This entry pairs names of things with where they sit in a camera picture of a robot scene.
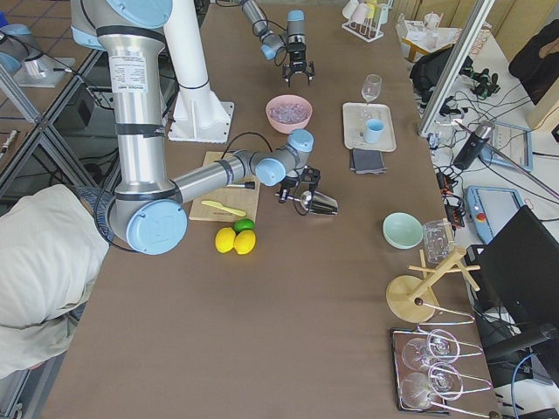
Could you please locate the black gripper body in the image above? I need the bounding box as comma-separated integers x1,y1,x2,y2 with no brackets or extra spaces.
279,166,321,196
285,41,307,75

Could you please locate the metal ice scoop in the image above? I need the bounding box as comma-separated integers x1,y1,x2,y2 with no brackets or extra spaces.
300,190,339,216

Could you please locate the pink bowl with ice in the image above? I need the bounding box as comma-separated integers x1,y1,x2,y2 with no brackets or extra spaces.
266,94,313,134

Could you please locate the pink cup on rack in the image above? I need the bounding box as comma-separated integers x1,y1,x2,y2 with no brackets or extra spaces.
349,2,375,24

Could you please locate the blue plastic cup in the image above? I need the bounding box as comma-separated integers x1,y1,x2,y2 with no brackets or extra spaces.
363,119,384,144

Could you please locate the mint cup on rack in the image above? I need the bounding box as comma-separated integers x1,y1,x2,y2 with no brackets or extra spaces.
375,3,390,26

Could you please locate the wooden cutting board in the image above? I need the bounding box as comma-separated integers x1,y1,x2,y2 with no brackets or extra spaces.
189,175,260,223

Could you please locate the yellow plastic knife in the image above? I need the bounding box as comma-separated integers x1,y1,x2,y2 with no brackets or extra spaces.
201,200,246,217

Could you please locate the green lime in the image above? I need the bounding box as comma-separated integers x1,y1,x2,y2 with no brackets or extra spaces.
233,218,255,233

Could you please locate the yellow lemon right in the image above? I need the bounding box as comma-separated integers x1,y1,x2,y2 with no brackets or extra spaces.
233,230,256,255

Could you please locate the yellow lemon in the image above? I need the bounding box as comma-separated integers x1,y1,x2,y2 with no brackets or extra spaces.
233,230,256,255
214,227,237,253

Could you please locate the upright wine glass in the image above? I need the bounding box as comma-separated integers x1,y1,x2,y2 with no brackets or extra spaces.
359,74,383,121

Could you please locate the white serving tray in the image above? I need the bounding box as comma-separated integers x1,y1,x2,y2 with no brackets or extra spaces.
342,102,397,152

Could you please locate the grey folded cloth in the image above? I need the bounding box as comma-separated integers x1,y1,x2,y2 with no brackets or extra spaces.
349,148,387,175

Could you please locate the yellow lemon left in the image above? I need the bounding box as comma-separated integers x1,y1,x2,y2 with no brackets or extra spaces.
214,227,237,253

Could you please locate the green bowl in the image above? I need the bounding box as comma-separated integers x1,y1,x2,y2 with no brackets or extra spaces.
383,212,424,250

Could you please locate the glass mug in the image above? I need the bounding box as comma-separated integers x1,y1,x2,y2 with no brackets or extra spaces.
423,218,455,264

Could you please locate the wooden mug tree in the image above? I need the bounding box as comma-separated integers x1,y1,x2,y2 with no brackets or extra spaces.
386,246,480,324

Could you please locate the black thermos bottle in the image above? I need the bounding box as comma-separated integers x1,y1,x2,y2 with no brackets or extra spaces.
452,120,494,170

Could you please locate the robot teach pendant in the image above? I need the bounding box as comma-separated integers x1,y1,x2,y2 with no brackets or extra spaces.
466,186,523,244

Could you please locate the hanging wine glass upper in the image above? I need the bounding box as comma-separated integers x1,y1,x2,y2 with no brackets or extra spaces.
401,329,460,371

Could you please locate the hanging wine glass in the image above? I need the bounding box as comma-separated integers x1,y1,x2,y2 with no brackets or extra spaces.
400,362,464,410
401,329,460,371

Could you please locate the black glass rack tray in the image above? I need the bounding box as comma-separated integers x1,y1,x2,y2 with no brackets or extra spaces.
390,328,498,418

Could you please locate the person in beige shirt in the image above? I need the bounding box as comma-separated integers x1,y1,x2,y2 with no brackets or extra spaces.
1,184,110,377

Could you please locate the hanging wine glass lower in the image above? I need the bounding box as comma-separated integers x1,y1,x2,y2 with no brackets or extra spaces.
400,362,464,410

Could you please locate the black monitor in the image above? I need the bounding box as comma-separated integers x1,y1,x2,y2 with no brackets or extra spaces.
479,206,558,326

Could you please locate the white wire cup rack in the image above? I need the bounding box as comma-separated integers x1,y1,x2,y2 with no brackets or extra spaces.
342,0,391,43

